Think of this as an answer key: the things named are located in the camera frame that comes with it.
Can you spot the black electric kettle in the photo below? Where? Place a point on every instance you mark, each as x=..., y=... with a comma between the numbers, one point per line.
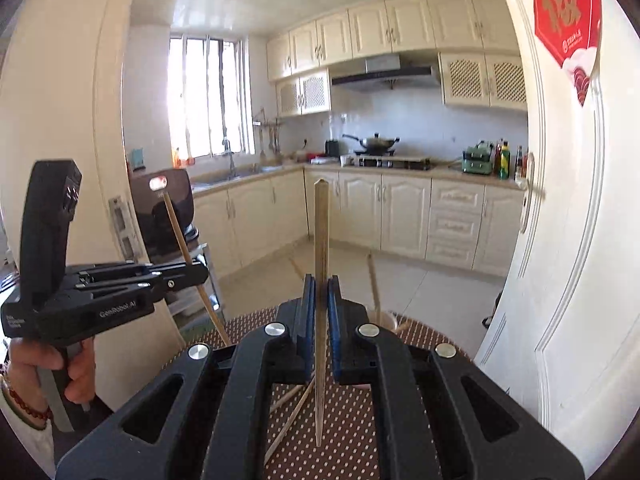
x=333, y=148

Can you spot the sink faucet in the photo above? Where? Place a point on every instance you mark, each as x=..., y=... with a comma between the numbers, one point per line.
x=230, y=157

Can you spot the dark sauce bottle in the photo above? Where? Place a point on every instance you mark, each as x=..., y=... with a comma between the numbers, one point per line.
x=519, y=162

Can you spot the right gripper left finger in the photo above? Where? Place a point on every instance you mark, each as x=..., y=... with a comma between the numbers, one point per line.
x=206, y=415

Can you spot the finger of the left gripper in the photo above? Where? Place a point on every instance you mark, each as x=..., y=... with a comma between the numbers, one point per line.
x=175, y=276

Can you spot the kitchen window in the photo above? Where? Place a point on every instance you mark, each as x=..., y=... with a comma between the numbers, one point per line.
x=208, y=102

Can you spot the pink cylindrical utensil cup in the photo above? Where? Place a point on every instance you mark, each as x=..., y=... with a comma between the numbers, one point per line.
x=388, y=321

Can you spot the gas stove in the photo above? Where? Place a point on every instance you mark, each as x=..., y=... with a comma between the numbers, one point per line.
x=392, y=162

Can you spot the green electric cooker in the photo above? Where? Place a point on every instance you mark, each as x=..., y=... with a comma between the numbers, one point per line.
x=478, y=159

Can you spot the person's left hand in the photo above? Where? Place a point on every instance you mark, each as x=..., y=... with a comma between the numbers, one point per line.
x=26, y=356

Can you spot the red fu door decoration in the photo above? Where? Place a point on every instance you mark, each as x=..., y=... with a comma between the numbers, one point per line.
x=570, y=30

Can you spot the black range hood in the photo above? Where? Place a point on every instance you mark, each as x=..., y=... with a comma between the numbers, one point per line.
x=389, y=72

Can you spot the wooden chopstick on table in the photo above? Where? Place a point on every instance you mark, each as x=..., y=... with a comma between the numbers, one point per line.
x=289, y=422
x=287, y=397

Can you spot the wooden chopstick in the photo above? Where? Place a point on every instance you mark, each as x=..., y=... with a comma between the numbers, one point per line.
x=321, y=270
x=287, y=397
x=374, y=289
x=175, y=226
x=289, y=422
x=298, y=271

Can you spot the white door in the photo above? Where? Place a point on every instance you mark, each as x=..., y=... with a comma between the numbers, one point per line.
x=564, y=342

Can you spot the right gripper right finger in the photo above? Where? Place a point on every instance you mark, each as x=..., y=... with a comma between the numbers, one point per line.
x=438, y=417

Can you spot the brown polka dot tablecloth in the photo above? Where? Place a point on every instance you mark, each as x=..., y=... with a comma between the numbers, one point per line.
x=349, y=449

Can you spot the black tripod camera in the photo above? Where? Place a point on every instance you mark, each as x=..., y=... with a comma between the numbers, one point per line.
x=148, y=192

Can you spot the silver door handle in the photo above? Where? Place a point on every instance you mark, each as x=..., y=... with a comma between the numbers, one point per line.
x=531, y=183

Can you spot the door strike plate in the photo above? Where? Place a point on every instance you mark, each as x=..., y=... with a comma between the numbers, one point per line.
x=124, y=230

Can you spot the black wok with lid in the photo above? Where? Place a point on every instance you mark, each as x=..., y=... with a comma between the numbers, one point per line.
x=374, y=145

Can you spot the cream upper kitchen cabinets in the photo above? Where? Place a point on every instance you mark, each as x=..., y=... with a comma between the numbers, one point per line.
x=475, y=43

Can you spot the green bottle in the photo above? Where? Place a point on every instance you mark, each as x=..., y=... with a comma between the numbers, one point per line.
x=505, y=158

